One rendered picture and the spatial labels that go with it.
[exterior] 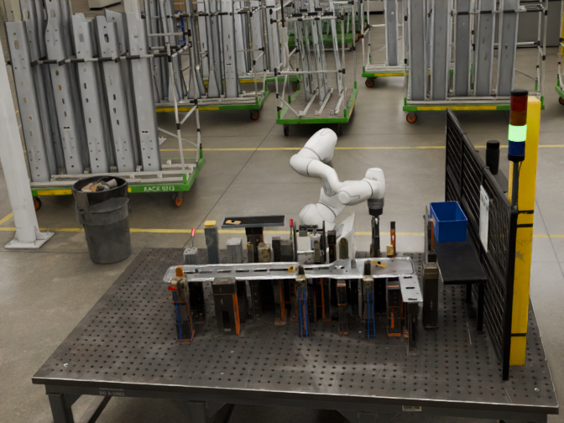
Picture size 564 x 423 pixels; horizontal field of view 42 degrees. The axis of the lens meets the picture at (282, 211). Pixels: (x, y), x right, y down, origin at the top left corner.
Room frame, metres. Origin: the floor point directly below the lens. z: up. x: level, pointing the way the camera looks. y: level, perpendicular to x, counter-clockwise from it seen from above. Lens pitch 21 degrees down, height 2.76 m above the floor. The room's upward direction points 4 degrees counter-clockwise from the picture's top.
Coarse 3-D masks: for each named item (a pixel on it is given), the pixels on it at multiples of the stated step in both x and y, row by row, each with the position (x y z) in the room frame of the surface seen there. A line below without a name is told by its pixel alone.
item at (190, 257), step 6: (186, 252) 3.84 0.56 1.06; (192, 252) 3.83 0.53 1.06; (186, 258) 3.81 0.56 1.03; (192, 258) 3.81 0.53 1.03; (186, 264) 3.81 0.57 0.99; (192, 264) 3.81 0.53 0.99; (198, 264) 3.88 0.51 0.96; (192, 288) 3.82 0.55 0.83; (192, 294) 3.81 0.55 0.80; (192, 300) 3.82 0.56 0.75; (192, 306) 3.82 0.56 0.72
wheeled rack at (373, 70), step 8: (360, 0) 12.76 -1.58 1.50; (368, 0) 13.64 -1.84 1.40; (368, 8) 13.64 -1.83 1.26; (368, 16) 13.63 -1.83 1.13; (472, 16) 12.30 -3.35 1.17; (368, 24) 13.63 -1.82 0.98; (384, 24) 13.57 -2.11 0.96; (400, 24) 13.49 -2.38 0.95; (472, 24) 12.30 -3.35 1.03; (368, 32) 13.63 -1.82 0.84; (472, 32) 12.29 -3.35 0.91; (368, 40) 13.63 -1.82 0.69; (472, 40) 12.29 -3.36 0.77; (368, 48) 13.59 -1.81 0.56; (472, 48) 12.29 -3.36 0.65; (368, 56) 13.47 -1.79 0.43; (472, 56) 12.29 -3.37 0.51; (368, 64) 13.30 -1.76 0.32; (376, 64) 13.46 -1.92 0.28; (384, 64) 13.05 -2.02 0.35; (400, 64) 12.94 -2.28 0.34; (472, 64) 12.28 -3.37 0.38; (368, 72) 12.75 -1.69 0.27; (376, 72) 12.70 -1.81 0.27; (384, 72) 12.65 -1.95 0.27; (392, 72) 12.60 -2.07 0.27; (400, 72) 12.56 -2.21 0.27; (408, 72) 12.53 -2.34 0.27; (368, 80) 12.77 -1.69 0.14
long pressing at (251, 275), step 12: (204, 264) 3.77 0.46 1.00; (216, 264) 3.76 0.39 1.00; (228, 264) 3.75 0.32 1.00; (240, 264) 3.74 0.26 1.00; (252, 264) 3.73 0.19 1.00; (264, 264) 3.72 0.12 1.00; (276, 264) 3.71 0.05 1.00; (288, 264) 3.69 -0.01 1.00; (312, 264) 3.67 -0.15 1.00; (324, 264) 3.65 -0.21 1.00; (336, 264) 3.65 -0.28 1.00; (348, 264) 3.64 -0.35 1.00; (360, 264) 3.63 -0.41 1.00; (372, 264) 3.62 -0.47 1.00; (396, 264) 3.60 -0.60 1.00; (408, 264) 3.59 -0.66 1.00; (168, 276) 3.66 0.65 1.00; (192, 276) 3.63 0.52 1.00; (204, 276) 3.62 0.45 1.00; (216, 276) 3.61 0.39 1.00; (228, 276) 3.60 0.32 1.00; (240, 276) 3.59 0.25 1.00; (252, 276) 3.58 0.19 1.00; (264, 276) 3.57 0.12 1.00; (276, 276) 3.56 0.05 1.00; (288, 276) 3.55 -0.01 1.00; (312, 276) 3.54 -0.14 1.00; (324, 276) 3.53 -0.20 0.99; (336, 276) 3.51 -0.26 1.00; (348, 276) 3.50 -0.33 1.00; (360, 276) 3.49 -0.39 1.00; (384, 276) 3.48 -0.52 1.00; (396, 276) 3.47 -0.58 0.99
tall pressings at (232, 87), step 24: (144, 0) 11.43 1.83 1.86; (168, 0) 11.60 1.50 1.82; (216, 0) 11.77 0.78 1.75; (168, 24) 11.56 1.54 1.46; (192, 24) 11.57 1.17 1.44; (216, 24) 11.70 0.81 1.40; (192, 48) 11.53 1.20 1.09; (216, 48) 11.65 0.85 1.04; (168, 72) 11.37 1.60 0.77; (216, 72) 11.63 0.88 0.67; (168, 96) 11.34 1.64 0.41; (192, 96) 11.45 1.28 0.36; (216, 96) 11.38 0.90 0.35
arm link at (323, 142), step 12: (324, 132) 4.11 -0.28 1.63; (312, 144) 4.05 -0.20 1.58; (324, 144) 4.05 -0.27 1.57; (324, 156) 4.05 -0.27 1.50; (324, 180) 4.27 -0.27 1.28; (324, 192) 4.39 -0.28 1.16; (336, 192) 4.36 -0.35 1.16; (324, 204) 4.39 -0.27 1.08; (336, 204) 4.37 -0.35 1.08; (336, 216) 4.40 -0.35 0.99
